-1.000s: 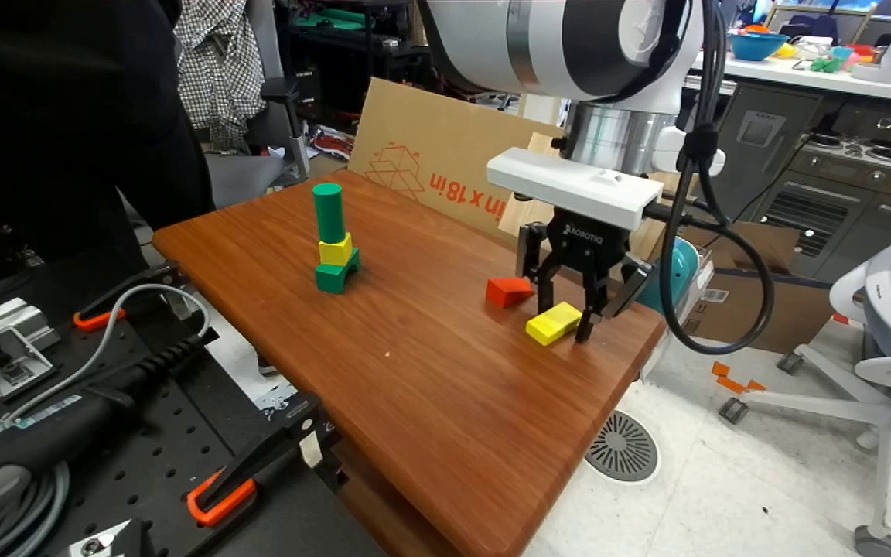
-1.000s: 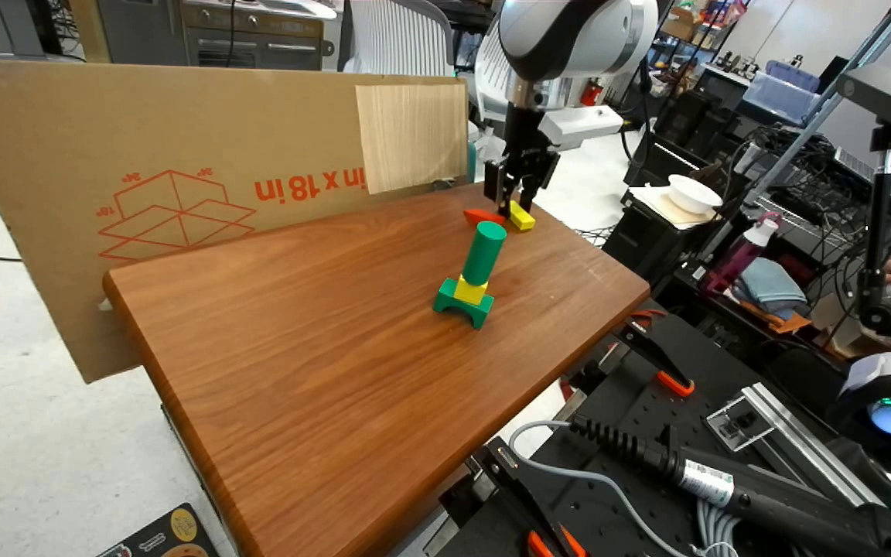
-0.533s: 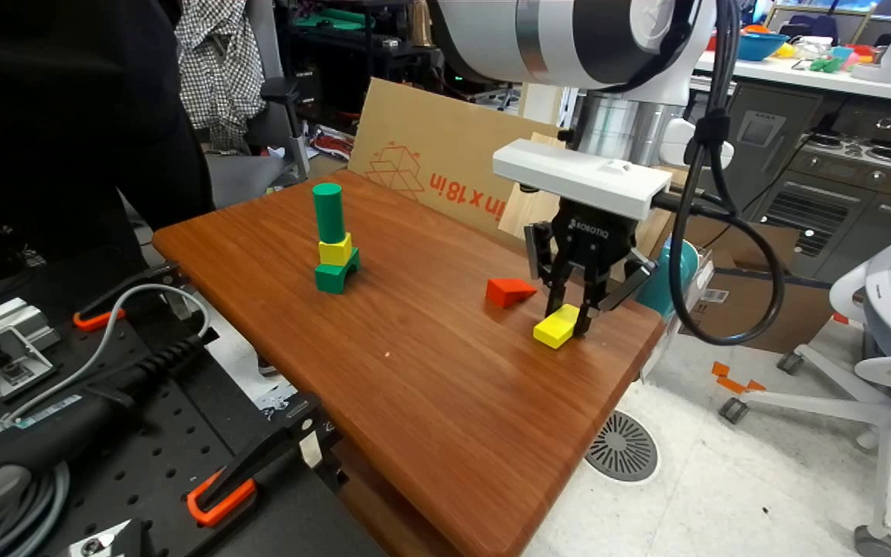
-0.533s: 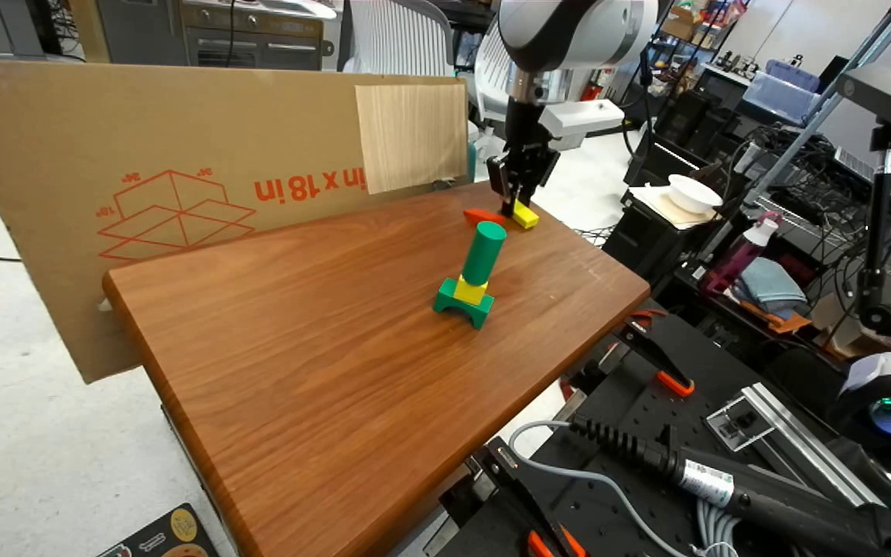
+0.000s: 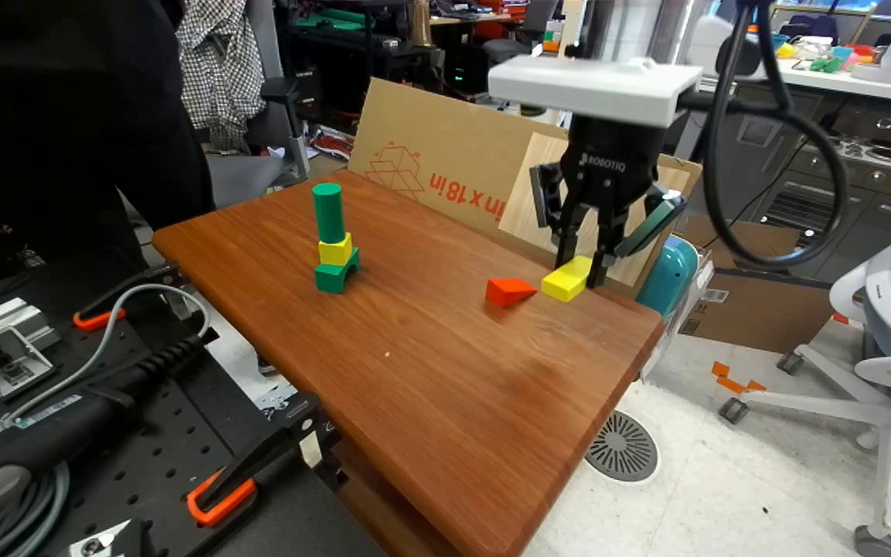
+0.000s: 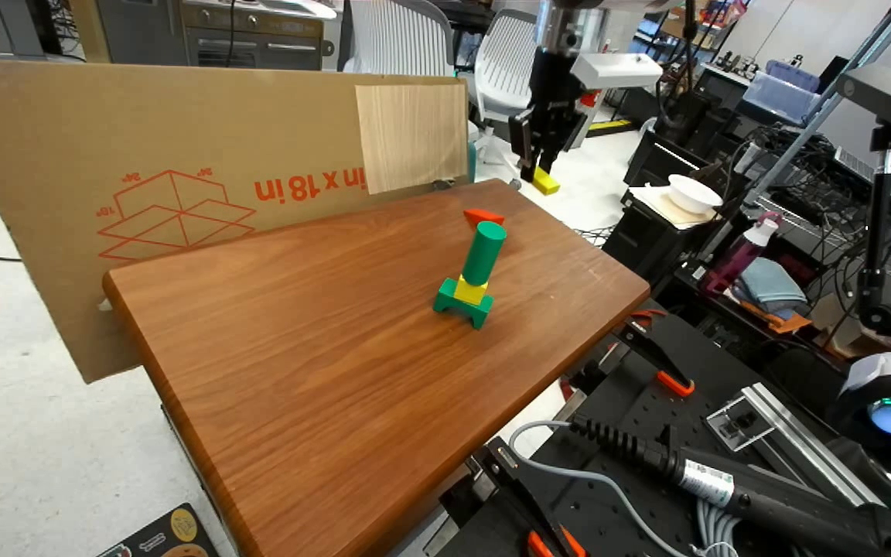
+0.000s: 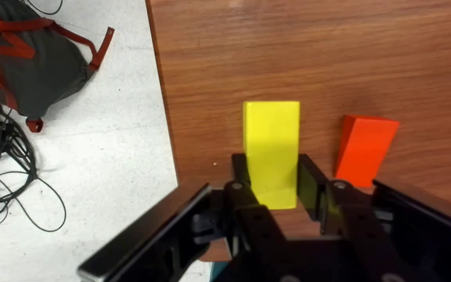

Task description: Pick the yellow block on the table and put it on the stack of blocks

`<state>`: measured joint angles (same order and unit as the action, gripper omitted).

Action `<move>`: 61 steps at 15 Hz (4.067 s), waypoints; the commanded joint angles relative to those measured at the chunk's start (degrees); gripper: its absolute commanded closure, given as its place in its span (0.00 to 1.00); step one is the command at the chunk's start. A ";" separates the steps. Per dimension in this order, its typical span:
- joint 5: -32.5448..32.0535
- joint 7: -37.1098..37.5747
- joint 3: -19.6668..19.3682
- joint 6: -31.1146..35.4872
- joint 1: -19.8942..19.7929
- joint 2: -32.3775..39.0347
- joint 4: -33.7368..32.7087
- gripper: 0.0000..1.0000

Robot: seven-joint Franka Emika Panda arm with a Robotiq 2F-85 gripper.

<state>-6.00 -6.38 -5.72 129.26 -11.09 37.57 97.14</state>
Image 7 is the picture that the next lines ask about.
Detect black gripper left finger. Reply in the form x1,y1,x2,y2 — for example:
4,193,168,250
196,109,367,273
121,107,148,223
226,154,287,262

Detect yellow rectangular block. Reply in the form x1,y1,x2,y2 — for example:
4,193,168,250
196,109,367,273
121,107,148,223
243,101,301,211

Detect orange wedge block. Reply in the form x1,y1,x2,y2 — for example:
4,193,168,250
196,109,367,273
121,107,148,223
334,115,400,189

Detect grey backpack red straps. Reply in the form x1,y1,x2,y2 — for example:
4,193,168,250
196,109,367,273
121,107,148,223
0,0,116,134

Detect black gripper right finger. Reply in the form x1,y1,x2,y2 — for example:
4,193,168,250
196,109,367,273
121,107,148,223
298,156,394,262

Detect black cable bundle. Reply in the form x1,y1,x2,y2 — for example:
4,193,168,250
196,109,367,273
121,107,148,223
0,99,70,236

